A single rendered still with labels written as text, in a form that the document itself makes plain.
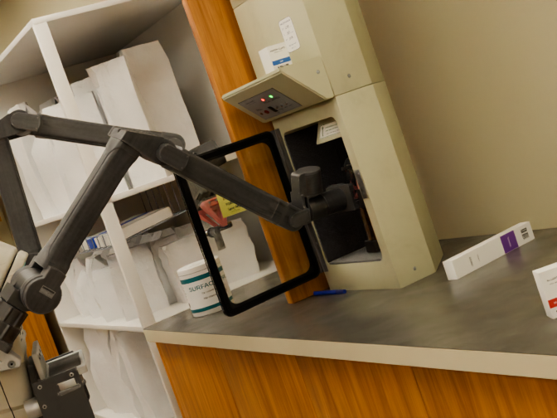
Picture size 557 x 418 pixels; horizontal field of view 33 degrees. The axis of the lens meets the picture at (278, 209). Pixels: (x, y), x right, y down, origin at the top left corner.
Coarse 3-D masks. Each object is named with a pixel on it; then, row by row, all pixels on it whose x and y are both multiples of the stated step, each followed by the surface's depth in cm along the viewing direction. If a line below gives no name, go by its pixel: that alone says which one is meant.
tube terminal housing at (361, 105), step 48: (288, 0) 219; (336, 0) 218; (336, 48) 217; (336, 96) 216; (384, 96) 231; (384, 144) 221; (384, 192) 220; (384, 240) 218; (432, 240) 233; (336, 288) 245; (384, 288) 225
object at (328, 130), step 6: (324, 120) 229; (330, 120) 228; (318, 126) 232; (324, 126) 229; (330, 126) 227; (336, 126) 226; (318, 132) 232; (324, 132) 229; (330, 132) 227; (336, 132) 226; (318, 138) 231; (324, 138) 228; (330, 138) 227; (336, 138) 226
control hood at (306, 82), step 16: (304, 64) 213; (320, 64) 215; (256, 80) 220; (272, 80) 216; (288, 80) 213; (304, 80) 212; (320, 80) 214; (224, 96) 236; (240, 96) 231; (288, 96) 221; (304, 96) 218; (320, 96) 214; (288, 112) 230
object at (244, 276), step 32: (224, 160) 234; (256, 160) 239; (192, 192) 228; (192, 224) 227; (224, 224) 232; (256, 224) 237; (224, 256) 231; (256, 256) 235; (288, 256) 241; (256, 288) 234
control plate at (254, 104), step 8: (272, 88) 220; (256, 96) 228; (264, 96) 226; (280, 96) 222; (240, 104) 236; (248, 104) 234; (256, 104) 232; (264, 104) 230; (272, 104) 229; (288, 104) 225; (296, 104) 223; (256, 112) 237; (272, 112) 233; (280, 112) 231
